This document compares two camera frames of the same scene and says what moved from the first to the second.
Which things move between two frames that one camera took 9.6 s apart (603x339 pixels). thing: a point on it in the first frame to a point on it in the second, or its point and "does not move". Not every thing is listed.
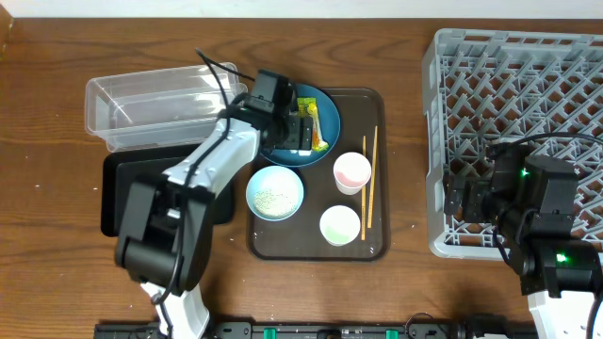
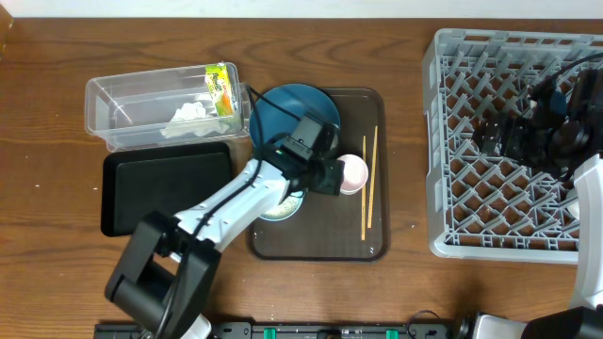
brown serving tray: x=344 y=214 does not move
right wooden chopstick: x=371 y=186 does not move
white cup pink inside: x=351 y=170 does not move
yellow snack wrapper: x=307 y=107 to x=218 y=83
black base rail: x=447 y=329 does not move
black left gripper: x=300 y=138 to x=334 y=184
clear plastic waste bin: x=164 y=107 does not move
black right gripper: x=477 y=190 to x=517 y=125
